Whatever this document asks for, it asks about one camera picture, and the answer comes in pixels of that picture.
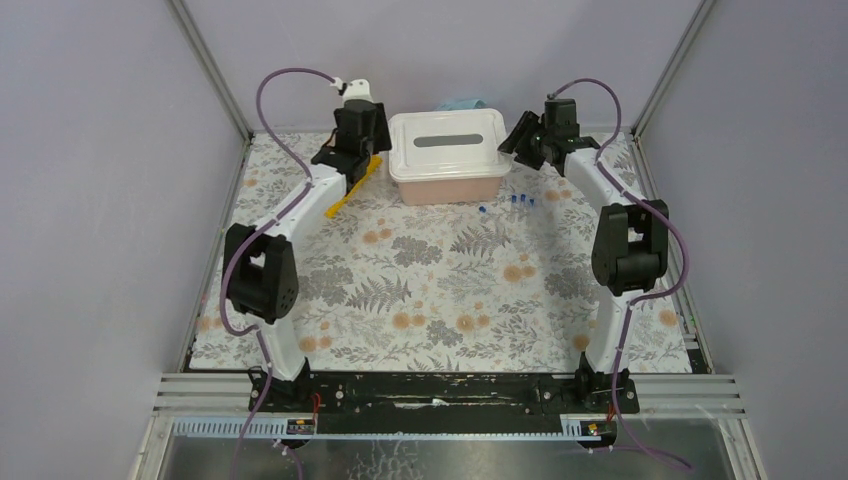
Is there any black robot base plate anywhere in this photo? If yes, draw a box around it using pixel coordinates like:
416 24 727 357
248 367 640 435

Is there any light blue cloth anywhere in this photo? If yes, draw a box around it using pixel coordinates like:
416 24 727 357
435 98 487 111

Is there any pink plastic bin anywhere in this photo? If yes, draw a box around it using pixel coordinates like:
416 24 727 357
396 176 503 206

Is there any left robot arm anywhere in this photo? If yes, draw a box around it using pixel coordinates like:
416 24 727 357
221 99 392 411

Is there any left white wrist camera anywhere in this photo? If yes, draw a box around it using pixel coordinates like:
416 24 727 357
332 77 374 103

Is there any yellow test tube rack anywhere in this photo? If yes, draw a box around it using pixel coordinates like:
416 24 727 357
325 155 383 219

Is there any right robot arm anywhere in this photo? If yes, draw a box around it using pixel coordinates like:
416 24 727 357
498 99 668 412

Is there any white plastic bin lid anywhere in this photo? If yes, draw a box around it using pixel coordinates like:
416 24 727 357
388 108 512 183

